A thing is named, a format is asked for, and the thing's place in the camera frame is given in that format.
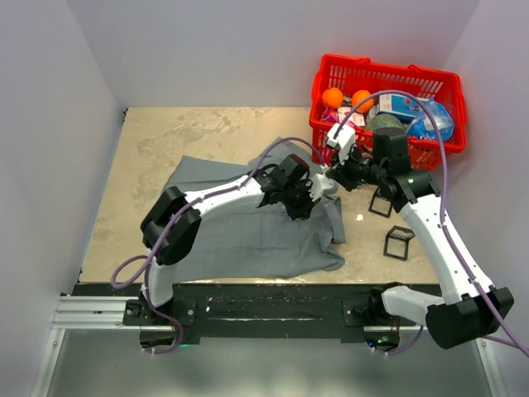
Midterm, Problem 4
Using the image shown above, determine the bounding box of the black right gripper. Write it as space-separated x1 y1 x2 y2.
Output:
327 141 386 192

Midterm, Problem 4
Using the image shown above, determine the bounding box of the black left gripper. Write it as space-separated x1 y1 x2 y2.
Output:
280 178 321 221

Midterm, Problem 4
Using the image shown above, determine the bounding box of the grey button-up shirt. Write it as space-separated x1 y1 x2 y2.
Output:
165 140 346 283

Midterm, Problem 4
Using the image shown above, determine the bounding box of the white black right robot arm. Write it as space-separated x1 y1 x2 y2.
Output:
326 124 514 349

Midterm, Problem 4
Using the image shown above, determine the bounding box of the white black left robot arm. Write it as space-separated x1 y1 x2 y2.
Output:
141 154 333 324

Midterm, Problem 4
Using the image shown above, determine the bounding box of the green melon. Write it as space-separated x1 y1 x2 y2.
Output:
365 114 405 136

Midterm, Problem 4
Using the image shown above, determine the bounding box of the pink white small box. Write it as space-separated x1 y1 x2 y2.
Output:
322 107 365 127

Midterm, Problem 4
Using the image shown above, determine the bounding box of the orange fruit right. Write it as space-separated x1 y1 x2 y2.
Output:
351 89 375 114

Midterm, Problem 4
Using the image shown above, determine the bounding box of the orange fruit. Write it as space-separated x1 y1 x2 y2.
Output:
322 87 344 109
351 89 375 114

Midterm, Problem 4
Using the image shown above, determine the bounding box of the orange fruit left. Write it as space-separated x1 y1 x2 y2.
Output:
322 87 344 109

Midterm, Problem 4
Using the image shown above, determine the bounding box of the red plastic shopping basket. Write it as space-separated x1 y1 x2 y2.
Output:
309 54 467 164

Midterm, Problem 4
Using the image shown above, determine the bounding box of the white blue light bulb box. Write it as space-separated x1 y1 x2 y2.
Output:
375 93 430 123

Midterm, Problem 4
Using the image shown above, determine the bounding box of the blue plastic bag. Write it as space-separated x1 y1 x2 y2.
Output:
407 99 455 142

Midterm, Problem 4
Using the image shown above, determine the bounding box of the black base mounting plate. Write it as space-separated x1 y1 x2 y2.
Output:
72 283 460 347

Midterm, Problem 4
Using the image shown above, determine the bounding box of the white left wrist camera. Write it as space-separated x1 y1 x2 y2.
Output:
309 174 339 203

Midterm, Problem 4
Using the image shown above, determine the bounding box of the black rectangular frame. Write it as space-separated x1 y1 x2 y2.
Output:
368 188 393 218

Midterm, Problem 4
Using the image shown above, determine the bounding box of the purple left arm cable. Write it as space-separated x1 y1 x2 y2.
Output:
111 136 327 355

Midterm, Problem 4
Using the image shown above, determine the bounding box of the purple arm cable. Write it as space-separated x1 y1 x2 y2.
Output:
333 90 529 359
111 136 327 355

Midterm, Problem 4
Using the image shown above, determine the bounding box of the black open box frame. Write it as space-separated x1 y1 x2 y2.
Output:
383 225 415 261

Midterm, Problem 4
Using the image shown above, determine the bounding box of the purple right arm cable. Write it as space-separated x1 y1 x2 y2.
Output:
333 90 529 359

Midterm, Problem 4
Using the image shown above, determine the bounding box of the aluminium frame rail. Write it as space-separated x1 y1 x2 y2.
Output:
30 294 129 397

